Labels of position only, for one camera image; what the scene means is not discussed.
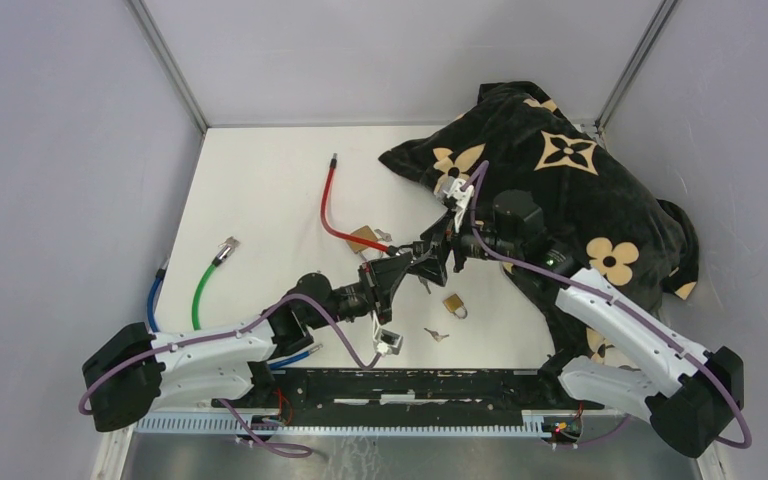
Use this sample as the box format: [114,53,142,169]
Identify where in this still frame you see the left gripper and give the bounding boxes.
[308,255,412,330]

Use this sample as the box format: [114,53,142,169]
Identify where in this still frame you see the large padlock keys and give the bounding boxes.
[374,229,392,242]

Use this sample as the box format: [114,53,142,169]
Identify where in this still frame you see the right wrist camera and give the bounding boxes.
[434,175,475,233]

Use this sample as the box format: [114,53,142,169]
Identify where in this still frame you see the red cable lock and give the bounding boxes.
[318,153,410,260]

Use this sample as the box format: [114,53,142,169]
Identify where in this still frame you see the green cable lock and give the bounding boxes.
[190,236,240,331]

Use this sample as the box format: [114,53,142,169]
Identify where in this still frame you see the blue cable lock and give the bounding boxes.
[146,259,323,370]

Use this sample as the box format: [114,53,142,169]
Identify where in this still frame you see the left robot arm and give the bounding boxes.
[78,254,414,432]

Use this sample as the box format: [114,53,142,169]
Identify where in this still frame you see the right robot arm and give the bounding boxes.
[408,190,752,458]

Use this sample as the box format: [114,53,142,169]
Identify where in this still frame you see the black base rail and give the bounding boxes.
[230,367,603,428]

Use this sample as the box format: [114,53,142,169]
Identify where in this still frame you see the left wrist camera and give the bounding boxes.
[372,317,403,356]

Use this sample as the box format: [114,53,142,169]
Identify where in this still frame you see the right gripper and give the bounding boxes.
[405,205,520,286]

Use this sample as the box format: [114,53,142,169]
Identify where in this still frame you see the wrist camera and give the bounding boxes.
[434,175,475,233]
[372,317,403,356]

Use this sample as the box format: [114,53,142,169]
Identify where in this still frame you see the red cable lock keys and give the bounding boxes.
[418,276,432,295]

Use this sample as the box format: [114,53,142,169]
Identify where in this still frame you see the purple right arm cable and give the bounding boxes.
[460,159,754,450]

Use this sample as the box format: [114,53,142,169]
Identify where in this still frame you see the small padlock keys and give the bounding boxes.
[425,328,449,342]

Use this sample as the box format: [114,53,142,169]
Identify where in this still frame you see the large brass padlock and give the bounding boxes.
[347,225,383,260]

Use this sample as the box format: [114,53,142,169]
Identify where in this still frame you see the small brass padlock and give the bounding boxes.
[442,294,468,319]

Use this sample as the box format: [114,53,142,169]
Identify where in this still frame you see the black floral blanket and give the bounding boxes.
[377,80,701,369]

